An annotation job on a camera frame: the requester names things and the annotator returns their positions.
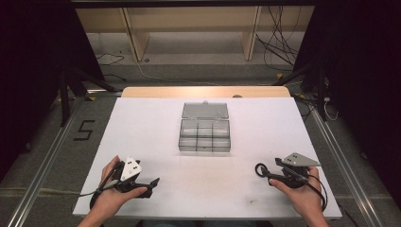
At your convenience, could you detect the black curtain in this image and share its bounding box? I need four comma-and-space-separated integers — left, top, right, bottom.
292, 0, 401, 201
0, 0, 106, 183

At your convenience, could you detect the white cable at stand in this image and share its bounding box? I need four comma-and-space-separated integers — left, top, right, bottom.
323, 96, 340, 122

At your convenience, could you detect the beige floor cable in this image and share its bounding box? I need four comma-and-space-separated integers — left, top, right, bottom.
0, 187, 83, 196

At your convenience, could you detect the person's left hand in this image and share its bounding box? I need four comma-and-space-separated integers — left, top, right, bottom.
93, 154, 148, 219

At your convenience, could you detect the wooden shelf unit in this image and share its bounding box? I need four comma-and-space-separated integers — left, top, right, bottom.
75, 5, 316, 62

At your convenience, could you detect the clear plastic compartment box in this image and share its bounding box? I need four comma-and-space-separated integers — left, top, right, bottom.
178, 99, 232, 153

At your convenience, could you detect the bundle of black cables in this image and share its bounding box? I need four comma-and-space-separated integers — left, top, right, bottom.
254, 5, 303, 73

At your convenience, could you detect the white table board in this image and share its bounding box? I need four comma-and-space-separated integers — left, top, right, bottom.
72, 96, 343, 221

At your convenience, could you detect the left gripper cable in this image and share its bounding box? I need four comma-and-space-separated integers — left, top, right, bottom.
78, 160, 125, 212

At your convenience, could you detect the aluminium floor rail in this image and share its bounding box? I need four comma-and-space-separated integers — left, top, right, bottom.
309, 108, 385, 227
6, 96, 87, 227

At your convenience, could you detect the black floor cable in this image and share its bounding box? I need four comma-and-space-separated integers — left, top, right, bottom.
95, 52, 128, 83

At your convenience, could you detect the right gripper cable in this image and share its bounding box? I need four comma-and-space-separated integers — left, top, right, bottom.
301, 174, 329, 213

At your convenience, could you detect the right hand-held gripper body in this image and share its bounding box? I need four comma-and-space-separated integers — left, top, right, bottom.
274, 152, 322, 189

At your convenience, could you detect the black tripod stand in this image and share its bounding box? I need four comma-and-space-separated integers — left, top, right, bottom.
57, 66, 118, 128
271, 61, 329, 123

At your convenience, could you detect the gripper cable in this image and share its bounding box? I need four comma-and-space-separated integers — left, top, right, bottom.
78, 160, 125, 212
301, 174, 329, 213

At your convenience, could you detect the wooden table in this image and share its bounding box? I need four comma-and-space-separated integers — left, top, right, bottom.
121, 86, 291, 98

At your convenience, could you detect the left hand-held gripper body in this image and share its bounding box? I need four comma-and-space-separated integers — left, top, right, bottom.
108, 156, 144, 193

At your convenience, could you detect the person's right hand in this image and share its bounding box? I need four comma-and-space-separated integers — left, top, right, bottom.
269, 166, 324, 219

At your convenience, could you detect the white floor cable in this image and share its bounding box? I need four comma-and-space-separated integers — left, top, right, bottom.
127, 46, 223, 87

